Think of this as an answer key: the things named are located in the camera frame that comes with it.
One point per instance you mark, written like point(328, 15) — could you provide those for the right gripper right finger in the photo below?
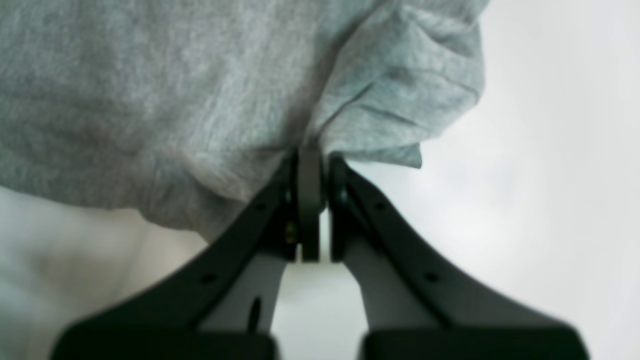
point(419, 305)

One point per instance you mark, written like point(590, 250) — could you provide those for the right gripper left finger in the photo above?
point(221, 304)

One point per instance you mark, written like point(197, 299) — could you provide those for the grey t-shirt with black lettering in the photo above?
point(183, 109)

